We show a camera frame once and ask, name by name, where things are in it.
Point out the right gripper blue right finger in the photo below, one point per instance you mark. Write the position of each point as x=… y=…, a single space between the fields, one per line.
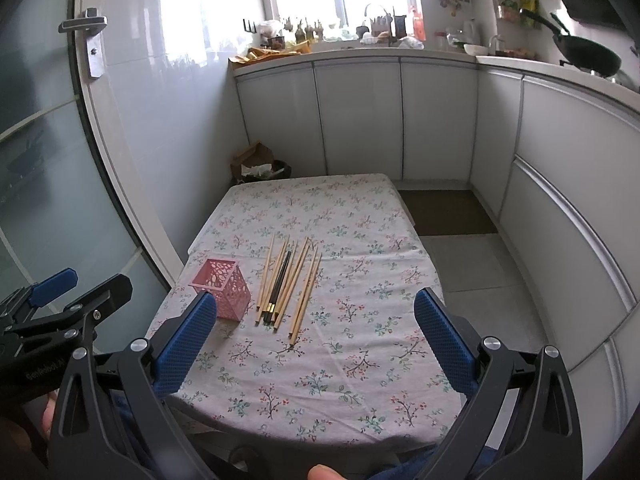
x=456 y=359

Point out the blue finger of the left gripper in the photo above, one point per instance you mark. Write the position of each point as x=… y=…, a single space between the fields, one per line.
x=107 y=292
x=57 y=285

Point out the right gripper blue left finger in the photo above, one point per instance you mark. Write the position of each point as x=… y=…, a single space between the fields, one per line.
x=178 y=341

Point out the black chopstick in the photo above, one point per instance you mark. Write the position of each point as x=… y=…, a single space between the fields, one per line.
x=274 y=296
x=278 y=306

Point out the bamboo chopstick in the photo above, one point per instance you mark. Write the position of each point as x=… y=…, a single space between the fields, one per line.
x=263 y=279
x=316 y=267
x=292 y=335

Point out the left hand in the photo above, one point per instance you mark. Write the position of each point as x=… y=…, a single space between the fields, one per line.
x=48 y=414

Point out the right hand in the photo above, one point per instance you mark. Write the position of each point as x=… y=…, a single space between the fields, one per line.
x=323 y=472

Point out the pink perforated utensil holder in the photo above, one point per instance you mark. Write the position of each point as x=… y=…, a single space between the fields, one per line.
x=224 y=280

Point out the floral tablecloth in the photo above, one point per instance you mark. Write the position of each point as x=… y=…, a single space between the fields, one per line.
x=361 y=372

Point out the brown floor mat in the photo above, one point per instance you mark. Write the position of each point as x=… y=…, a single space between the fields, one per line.
x=447 y=213

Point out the brown paper bag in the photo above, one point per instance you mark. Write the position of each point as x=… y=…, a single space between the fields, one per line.
x=257 y=163

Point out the black wok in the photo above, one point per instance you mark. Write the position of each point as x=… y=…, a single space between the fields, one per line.
x=580 y=52

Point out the silver door handle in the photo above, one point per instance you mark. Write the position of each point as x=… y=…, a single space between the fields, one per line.
x=90 y=25

